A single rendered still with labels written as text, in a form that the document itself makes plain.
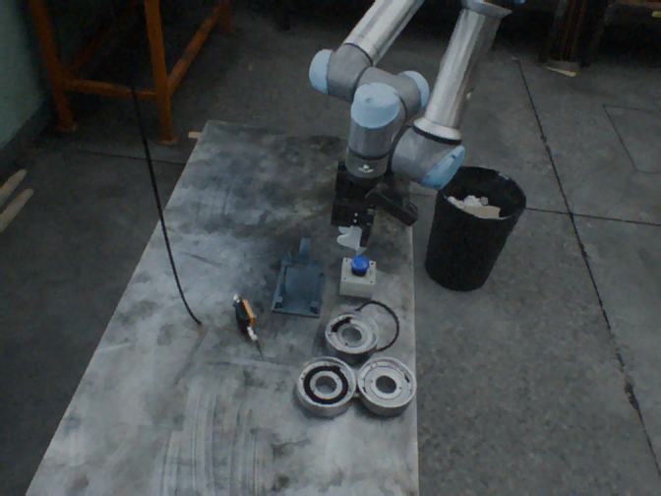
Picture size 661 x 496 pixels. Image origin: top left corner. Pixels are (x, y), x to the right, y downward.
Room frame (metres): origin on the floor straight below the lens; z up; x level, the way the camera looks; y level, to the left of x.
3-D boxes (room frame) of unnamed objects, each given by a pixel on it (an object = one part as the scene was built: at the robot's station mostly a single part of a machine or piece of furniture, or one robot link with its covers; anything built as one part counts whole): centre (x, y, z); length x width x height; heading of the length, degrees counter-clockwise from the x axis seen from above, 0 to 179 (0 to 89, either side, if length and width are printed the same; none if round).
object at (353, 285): (0.88, -0.06, 0.82); 0.08 x 0.07 x 0.05; 0
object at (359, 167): (0.87, -0.04, 1.13); 0.08 x 0.08 x 0.05
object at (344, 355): (0.71, -0.06, 0.82); 0.10 x 0.10 x 0.04
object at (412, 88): (0.97, -0.08, 1.20); 0.11 x 0.11 x 0.08; 62
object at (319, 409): (0.59, -0.02, 0.82); 0.10 x 0.10 x 0.04
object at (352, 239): (0.86, -0.04, 0.94); 0.06 x 0.03 x 0.09; 90
